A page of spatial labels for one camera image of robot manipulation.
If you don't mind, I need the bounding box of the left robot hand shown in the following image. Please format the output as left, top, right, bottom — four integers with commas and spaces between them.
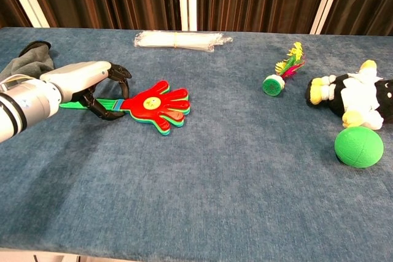
39, 61, 133, 121

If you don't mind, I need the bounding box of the red green hand clapper toy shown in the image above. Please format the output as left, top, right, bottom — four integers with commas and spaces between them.
58, 80, 191, 136

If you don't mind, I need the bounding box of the grey cloth with black edge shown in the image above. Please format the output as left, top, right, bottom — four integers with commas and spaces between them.
0, 40, 56, 82

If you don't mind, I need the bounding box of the bundle of clear wrapped straws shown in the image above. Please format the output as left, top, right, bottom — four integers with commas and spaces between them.
133, 30, 233, 53

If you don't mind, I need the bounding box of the blue table cloth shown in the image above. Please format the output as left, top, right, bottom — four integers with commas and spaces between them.
0, 26, 393, 262

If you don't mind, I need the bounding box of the colourful feather shuttlecock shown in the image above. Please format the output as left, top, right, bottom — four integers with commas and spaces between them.
262, 42, 306, 97

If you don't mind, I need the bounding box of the black white plush toy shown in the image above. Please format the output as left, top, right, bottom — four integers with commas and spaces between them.
304, 59, 393, 130

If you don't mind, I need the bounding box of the green ball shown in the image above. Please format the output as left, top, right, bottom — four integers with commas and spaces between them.
334, 126, 384, 169

